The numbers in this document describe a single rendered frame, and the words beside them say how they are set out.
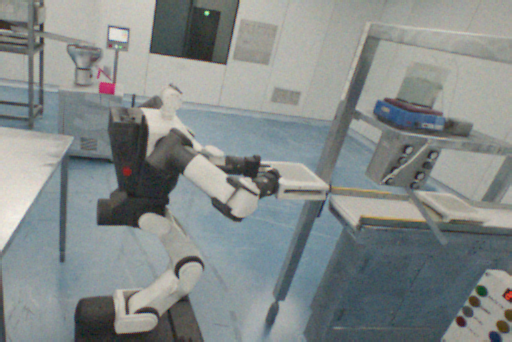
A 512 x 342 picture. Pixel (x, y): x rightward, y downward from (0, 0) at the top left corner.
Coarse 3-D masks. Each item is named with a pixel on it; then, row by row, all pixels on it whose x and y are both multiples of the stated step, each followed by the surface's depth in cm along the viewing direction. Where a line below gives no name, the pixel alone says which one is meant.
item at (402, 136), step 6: (366, 114) 162; (366, 120) 160; (372, 120) 156; (378, 120) 154; (378, 126) 152; (384, 126) 149; (390, 126) 147; (396, 132) 142; (402, 132) 141; (396, 138) 142; (402, 138) 141; (408, 138) 141; (414, 138) 141; (414, 144) 143; (420, 144) 143
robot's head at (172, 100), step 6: (162, 90) 139; (168, 90) 134; (174, 90) 133; (162, 96) 138; (168, 96) 130; (174, 96) 131; (180, 96) 131; (168, 102) 131; (174, 102) 132; (180, 102) 133; (162, 108) 137; (168, 108) 132; (174, 108) 133
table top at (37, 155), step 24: (0, 144) 185; (24, 144) 190; (48, 144) 196; (0, 168) 163; (24, 168) 167; (48, 168) 171; (0, 192) 145; (24, 192) 148; (0, 216) 131; (24, 216) 135; (0, 240) 119
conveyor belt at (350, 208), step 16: (336, 208) 178; (352, 208) 174; (368, 208) 178; (384, 208) 181; (400, 208) 184; (416, 208) 188; (480, 208) 203; (352, 224) 165; (368, 224) 164; (496, 224) 186
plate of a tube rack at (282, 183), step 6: (264, 162) 173; (276, 162) 176; (282, 162) 177; (264, 168) 168; (270, 168) 167; (306, 168) 176; (312, 174) 170; (282, 180) 157; (288, 180) 158; (294, 180) 159; (282, 186) 154; (288, 186) 154; (294, 186) 155; (300, 186) 156; (306, 186) 157; (312, 186) 158; (318, 186) 159; (324, 186) 160
